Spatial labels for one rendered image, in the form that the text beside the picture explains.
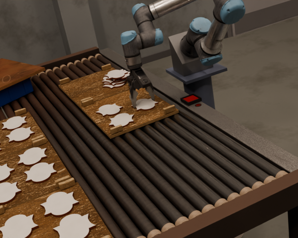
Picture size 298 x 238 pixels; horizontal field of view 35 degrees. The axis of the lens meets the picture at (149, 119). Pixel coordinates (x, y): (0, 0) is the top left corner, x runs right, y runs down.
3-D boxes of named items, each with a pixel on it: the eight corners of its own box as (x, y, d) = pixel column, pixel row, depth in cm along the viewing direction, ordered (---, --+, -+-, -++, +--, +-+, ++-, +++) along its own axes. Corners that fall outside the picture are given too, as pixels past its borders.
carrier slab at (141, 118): (142, 88, 254) (141, 85, 253) (179, 112, 220) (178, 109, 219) (81, 109, 243) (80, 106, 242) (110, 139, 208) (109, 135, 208)
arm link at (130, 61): (143, 54, 220) (127, 59, 217) (144, 63, 222) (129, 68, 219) (136, 51, 226) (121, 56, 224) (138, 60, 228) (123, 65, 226)
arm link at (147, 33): (157, 18, 221) (135, 24, 219) (165, 38, 218) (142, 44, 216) (155, 27, 229) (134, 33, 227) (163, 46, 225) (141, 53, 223)
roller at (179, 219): (45, 76, 314) (43, 69, 311) (197, 234, 150) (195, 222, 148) (38, 78, 312) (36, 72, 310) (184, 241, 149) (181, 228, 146)
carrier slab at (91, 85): (112, 69, 289) (112, 66, 288) (141, 87, 255) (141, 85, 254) (58, 87, 278) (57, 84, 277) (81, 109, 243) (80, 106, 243)
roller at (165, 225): (38, 78, 312) (36, 72, 310) (183, 241, 148) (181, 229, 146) (30, 80, 310) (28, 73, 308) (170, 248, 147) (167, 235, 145)
